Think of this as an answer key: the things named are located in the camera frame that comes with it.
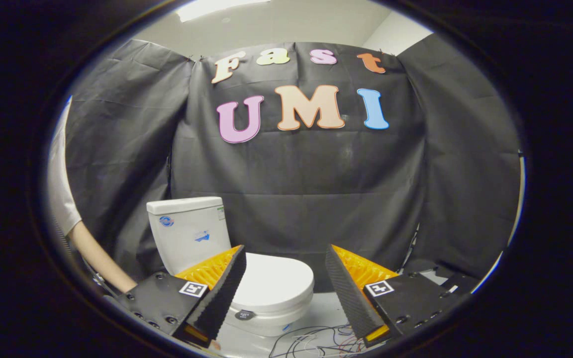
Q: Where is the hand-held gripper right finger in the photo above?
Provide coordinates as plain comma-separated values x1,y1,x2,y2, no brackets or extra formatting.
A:
325,244,471,349

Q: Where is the tangle of thin floor cables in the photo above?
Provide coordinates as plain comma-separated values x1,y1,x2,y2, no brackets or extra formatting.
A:
268,324,367,358

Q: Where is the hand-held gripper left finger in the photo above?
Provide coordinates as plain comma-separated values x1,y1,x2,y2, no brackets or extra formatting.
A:
115,245,247,349

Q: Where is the white toilet lid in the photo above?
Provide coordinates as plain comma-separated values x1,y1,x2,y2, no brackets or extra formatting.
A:
231,253,315,322

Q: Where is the white toilet with tank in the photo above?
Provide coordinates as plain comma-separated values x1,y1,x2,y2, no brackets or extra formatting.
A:
146,197,315,338

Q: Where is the black backdrop cloth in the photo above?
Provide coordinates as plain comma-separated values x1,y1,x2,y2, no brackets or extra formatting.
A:
65,34,523,299

